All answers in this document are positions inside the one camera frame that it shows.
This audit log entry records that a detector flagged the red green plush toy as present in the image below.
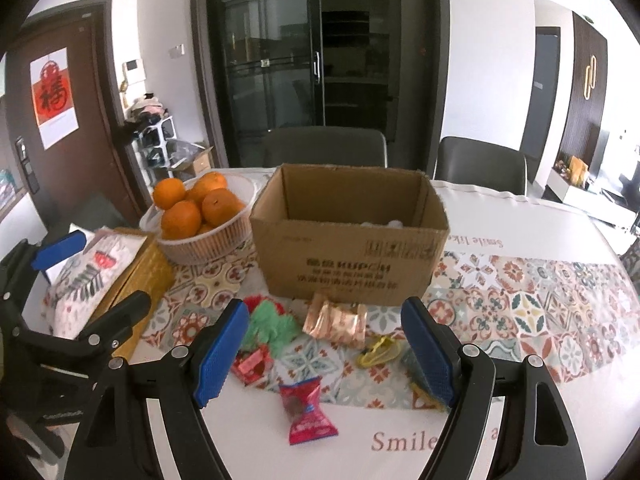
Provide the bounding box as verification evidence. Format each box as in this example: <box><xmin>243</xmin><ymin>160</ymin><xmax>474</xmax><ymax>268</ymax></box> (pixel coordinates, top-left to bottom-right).
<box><xmin>240</xmin><ymin>295</ymin><xmax>302</xmax><ymax>359</ymax></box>

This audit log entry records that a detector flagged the yellow minion carabiner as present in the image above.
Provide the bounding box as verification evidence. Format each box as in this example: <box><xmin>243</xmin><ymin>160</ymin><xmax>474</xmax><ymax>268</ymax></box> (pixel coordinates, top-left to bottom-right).
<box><xmin>356</xmin><ymin>336</ymin><xmax>402</xmax><ymax>368</ymax></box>

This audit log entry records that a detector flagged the red snack bar packet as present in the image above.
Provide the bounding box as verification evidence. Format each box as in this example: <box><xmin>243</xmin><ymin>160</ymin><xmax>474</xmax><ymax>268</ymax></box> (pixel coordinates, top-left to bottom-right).
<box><xmin>231</xmin><ymin>344</ymin><xmax>273</xmax><ymax>386</ymax></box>

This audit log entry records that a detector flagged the woven straw mat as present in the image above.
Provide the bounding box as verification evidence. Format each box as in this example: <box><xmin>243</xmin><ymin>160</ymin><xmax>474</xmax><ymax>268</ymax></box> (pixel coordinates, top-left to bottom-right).
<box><xmin>90</xmin><ymin>228</ymin><xmax>175</xmax><ymax>360</ymax></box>

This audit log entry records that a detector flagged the rose gold snack wrapper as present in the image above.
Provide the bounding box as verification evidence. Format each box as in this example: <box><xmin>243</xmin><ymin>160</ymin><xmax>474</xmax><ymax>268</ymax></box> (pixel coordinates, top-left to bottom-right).
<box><xmin>303</xmin><ymin>292</ymin><xmax>368</xmax><ymax>349</ymax></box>

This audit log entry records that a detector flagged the white plastic fruit basket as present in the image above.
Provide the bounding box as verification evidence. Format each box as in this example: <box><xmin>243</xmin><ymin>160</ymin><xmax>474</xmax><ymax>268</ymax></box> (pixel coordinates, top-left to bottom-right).
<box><xmin>139</xmin><ymin>169</ymin><xmax>262</xmax><ymax>266</ymax></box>

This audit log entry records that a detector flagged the orange bottom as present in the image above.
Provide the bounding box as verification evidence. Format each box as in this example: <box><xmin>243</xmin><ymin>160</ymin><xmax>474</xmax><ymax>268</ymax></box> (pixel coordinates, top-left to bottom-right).
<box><xmin>160</xmin><ymin>200</ymin><xmax>202</xmax><ymax>240</ymax></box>

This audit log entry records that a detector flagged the brown entrance door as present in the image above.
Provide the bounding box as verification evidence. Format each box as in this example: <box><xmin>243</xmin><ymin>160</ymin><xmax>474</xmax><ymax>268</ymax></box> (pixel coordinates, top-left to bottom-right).
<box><xmin>4</xmin><ymin>0</ymin><xmax>146</xmax><ymax>226</ymax></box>

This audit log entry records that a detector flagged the red candy packet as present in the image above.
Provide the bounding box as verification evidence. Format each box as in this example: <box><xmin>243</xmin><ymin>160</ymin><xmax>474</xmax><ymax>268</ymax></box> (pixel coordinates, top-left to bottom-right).
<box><xmin>279</xmin><ymin>377</ymin><xmax>338</xmax><ymax>445</ymax></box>

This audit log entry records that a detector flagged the orange top left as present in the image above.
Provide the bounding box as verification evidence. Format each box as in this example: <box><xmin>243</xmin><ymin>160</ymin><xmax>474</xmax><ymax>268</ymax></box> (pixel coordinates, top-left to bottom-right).
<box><xmin>152</xmin><ymin>178</ymin><xmax>186</xmax><ymax>210</ymax></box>

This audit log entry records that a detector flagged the brown cardboard box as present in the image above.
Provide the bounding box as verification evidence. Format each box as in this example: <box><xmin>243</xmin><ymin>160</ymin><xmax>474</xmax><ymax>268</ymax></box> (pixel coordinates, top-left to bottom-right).
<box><xmin>250</xmin><ymin>164</ymin><xmax>449</xmax><ymax>307</ymax></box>

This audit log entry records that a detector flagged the large front orange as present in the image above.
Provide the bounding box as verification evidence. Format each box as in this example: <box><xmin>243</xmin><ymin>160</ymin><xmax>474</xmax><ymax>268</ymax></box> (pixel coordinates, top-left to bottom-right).
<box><xmin>201</xmin><ymin>188</ymin><xmax>244</xmax><ymax>228</ymax></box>

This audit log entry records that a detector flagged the orange centre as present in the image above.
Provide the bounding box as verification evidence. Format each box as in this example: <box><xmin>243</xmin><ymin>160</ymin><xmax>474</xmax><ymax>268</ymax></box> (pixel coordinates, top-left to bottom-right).
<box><xmin>186</xmin><ymin>171</ymin><xmax>228</xmax><ymax>205</ymax></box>

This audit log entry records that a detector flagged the white shoe rack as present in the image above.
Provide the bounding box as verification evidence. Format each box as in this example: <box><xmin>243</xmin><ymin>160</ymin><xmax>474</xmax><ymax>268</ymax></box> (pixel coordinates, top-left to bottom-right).
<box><xmin>134</xmin><ymin>113</ymin><xmax>178</xmax><ymax>185</ymax></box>

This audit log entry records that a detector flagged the small cardboard box on floor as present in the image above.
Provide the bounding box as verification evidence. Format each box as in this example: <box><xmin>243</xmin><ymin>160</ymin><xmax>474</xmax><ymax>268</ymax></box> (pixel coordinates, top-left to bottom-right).
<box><xmin>172</xmin><ymin>148</ymin><xmax>215</xmax><ymax>180</ymax></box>

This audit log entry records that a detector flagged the red fu door poster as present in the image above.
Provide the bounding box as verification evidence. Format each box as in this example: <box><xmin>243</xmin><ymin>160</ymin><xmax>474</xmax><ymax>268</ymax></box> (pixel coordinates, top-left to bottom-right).
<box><xmin>29</xmin><ymin>48</ymin><xmax>79</xmax><ymax>151</ymax></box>

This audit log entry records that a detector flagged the dark chair right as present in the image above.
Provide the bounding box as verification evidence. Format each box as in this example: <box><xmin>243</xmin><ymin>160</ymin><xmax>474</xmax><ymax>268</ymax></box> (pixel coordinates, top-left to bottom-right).
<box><xmin>435</xmin><ymin>136</ymin><xmax>527</xmax><ymax>195</ymax></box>

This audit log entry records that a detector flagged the dark chair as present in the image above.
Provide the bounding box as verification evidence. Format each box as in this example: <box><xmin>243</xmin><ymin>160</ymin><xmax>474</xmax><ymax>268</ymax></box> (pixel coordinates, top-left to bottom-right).
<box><xmin>435</xmin><ymin>136</ymin><xmax>527</xmax><ymax>195</ymax></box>
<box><xmin>262</xmin><ymin>126</ymin><xmax>388</xmax><ymax>168</ymax></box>

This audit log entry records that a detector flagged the white tv console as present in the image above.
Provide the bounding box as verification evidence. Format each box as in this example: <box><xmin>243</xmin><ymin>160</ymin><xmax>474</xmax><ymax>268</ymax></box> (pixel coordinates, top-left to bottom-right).
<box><xmin>546</xmin><ymin>169</ymin><xmax>637</xmax><ymax>230</ymax></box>

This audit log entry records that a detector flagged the dark chair left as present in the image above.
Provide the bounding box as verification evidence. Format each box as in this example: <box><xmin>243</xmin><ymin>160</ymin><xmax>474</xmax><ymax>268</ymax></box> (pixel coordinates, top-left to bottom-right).
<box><xmin>262</xmin><ymin>126</ymin><xmax>388</xmax><ymax>168</ymax></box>

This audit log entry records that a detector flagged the black glass cabinet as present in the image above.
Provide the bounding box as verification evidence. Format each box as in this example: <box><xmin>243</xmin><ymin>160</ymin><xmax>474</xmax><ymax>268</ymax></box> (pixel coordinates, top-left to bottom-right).
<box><xmin>191</xmin><ymin>0</ymin><xmax>450</xmax><ymax>171</ymax></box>

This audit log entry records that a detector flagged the dark wall panel gold logo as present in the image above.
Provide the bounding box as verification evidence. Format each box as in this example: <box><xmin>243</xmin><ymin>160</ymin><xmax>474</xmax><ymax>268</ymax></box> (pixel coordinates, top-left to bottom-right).
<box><xmin>559</xmin><ymin>13</ymin><xmax>608</xmax><ymax>166</ymax></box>

